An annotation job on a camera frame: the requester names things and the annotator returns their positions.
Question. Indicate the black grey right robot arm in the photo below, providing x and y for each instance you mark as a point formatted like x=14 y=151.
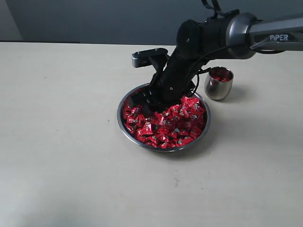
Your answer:
x=238 y=36

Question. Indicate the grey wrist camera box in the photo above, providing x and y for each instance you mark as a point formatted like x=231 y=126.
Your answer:
x=156 y=57

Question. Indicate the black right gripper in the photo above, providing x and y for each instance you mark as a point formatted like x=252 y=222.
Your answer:
x=166 y=89

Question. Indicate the red object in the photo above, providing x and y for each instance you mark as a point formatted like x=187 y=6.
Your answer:
x=222 y=76

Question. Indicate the pile of red wrapped candies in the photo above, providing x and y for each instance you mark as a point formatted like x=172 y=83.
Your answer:
x=170 y=127

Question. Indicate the stainless steel cup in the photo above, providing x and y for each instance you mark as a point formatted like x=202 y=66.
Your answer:
x=215 y=89

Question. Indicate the silver metal bowl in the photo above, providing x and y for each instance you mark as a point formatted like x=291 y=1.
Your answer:
x=163 y=149

